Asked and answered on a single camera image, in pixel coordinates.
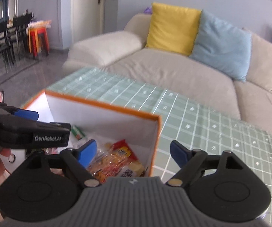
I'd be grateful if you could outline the large red chip bag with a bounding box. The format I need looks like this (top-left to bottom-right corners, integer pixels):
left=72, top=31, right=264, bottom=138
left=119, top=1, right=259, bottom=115
left=106, top=139, right=138, bottom=163

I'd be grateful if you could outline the green snack packet in box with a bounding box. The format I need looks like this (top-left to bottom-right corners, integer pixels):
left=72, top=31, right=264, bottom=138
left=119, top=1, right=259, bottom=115
left=71, top=125, right=86, bottom=140

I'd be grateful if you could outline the orange storage box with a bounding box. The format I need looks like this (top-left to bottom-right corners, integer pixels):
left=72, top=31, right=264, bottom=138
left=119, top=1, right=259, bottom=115
left=21, top=90, right=162, bottom=176

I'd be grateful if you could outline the green checkered tablecloth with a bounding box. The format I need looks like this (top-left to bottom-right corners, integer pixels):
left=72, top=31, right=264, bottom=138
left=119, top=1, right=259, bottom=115
left=49, top=68, right=272, bottom=226

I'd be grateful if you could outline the red orange stool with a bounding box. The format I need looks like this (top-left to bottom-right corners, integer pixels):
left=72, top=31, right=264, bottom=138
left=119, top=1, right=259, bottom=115
left=28, top=26, right=50, bottom=59

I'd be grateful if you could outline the black dining chair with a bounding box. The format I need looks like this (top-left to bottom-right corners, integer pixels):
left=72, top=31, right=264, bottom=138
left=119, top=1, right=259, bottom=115
left=13, top=13, right=32, bottom=60

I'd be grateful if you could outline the beige sofa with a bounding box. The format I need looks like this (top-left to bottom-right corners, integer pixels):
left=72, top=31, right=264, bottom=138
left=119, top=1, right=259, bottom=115
left=62, top=13, right=272, bottom=134

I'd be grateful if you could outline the beige cushion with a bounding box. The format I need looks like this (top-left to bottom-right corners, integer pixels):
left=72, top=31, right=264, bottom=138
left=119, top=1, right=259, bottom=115
left=242, top=27, right=272, bottom=93

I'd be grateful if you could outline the light blue cushion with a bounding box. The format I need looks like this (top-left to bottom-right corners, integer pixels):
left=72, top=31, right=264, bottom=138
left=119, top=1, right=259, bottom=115
left=190, top=10, right=252, bottom=82

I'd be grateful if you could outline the white door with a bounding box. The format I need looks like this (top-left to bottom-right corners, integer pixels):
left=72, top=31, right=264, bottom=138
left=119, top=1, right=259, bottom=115
left=71, top=0, right=104, bottom=43

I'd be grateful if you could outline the yellow cushion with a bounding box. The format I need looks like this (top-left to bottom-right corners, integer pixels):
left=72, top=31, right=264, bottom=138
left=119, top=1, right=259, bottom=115
left=146, top=2, right=201, bottom=56

